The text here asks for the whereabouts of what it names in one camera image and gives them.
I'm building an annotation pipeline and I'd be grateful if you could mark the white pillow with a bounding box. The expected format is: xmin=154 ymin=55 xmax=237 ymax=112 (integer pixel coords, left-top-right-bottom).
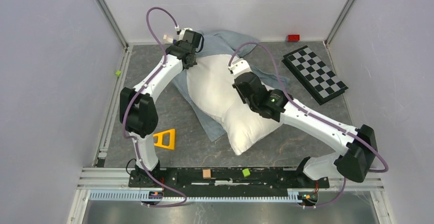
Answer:
xmin=186 ymin=54 xmax=281 ymax=155

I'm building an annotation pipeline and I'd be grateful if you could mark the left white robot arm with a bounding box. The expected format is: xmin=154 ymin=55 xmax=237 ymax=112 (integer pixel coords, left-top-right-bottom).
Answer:
xmin=119 ymin=28 xmax=204 ymax=187

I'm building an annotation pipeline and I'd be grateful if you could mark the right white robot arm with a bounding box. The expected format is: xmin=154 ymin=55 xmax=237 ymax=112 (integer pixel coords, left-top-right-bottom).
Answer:
xmin=232 ymin=72 xmax=377 ymax=187

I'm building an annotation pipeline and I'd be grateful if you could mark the white purple block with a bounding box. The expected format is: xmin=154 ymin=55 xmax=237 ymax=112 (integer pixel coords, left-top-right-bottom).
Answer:
xmin=163 ymin=34 xmax=177 ymax=44

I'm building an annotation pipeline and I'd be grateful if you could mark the red lego brick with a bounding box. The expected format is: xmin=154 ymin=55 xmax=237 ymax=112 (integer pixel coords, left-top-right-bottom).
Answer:
xmin=287 ymin=34 xmax=300 ymax=42

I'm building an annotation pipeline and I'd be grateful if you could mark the black white checkerboard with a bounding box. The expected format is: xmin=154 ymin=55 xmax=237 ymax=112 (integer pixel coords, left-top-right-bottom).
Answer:
xmin=282 ymin=46 xmax=348 ymax=105

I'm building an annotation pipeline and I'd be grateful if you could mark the yellow triangle piece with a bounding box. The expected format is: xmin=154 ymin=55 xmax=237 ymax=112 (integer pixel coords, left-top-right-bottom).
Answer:
xmin=153 ymin=129 xmax=176 ymax=150

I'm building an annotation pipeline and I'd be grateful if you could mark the tan wooden cube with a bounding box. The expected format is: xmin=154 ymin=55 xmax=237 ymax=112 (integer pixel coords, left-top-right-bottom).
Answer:
xmin=202 ymin=169 xmax=211 ymax=179

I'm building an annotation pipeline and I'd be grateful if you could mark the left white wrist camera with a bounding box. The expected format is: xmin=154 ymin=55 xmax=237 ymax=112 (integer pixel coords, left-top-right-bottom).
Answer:
xmin=174 ymin=28 xmax=193 ymax=41

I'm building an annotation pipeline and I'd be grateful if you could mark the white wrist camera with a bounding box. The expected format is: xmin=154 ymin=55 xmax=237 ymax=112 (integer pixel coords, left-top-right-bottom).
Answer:
xmin=228 ymin=58 xmax=251 ymax=79
xmin=174 ymin=28 xmax=193 ymax=41

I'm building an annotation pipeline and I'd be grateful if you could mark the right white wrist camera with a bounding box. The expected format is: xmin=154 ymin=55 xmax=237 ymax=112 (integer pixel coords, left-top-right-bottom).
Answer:
xmin=228 ymin=58 xmax=251 ymax=79

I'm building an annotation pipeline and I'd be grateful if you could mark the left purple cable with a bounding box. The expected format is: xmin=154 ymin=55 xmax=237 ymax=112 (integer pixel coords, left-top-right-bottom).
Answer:
xmin=122 ymin=7 xmax=188 ymax=208

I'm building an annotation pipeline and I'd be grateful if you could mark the green cube on rail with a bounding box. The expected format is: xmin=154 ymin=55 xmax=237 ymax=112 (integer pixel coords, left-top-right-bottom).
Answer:
xmin=242 ymin=168 xmax=251 ymax=177

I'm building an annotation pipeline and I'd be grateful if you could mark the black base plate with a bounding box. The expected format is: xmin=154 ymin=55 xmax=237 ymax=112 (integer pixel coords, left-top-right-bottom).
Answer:
xmin=128 ymin=167 xmax=330 ymax=197

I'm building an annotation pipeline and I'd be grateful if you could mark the white toothed rail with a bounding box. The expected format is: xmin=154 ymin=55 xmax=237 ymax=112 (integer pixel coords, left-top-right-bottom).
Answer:
xmin=89 ymin=190 xmax=316 ymax=204

